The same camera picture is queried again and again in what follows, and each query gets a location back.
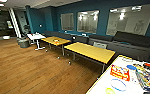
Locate small yellow bowl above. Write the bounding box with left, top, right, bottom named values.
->
left=104, top=87, right=116, bottom=94

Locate wooden rectangular table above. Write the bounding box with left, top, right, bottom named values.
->
left=40, top=35, right=73, bottom=59
left=63, top=41, right=116, bottom=73

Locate long dark bench sofa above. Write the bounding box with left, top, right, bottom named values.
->
left=42, top=30, right=90, bottom=44

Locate grey white sofa cushion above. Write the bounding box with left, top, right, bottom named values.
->
left=92, top=41, right=108, bottom=50

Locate interior glass window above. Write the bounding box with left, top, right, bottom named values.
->
left=60, top=12, right=75, bottom=32
left=105, top=3, right=150, bottom=37
left=76, top=9, right=100, bottom=34

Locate small white table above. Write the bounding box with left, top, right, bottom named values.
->
left=26, top=32, right=47, bottom=52

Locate yellow air hockey table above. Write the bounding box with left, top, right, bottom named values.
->
left=85, top=54, right=150, bottom=94

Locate orange red game box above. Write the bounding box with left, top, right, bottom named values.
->
left=109, top=64, right=131, bottom=82

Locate dark round waste bin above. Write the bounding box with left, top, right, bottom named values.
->
left=17, top=37, right=31, bottom=49

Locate dark grey sofa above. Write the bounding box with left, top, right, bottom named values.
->
left=88, top=30, right=150, bottom=63

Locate clear bowl blue rim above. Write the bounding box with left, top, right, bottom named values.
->
left=110, top=78, right=128, bottom=92

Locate small blue disc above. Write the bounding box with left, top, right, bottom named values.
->
left=126, top=64, right=138, bottom=71

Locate blue board game box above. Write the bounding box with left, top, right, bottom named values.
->
left=135, top=68, right=150, bottom=94

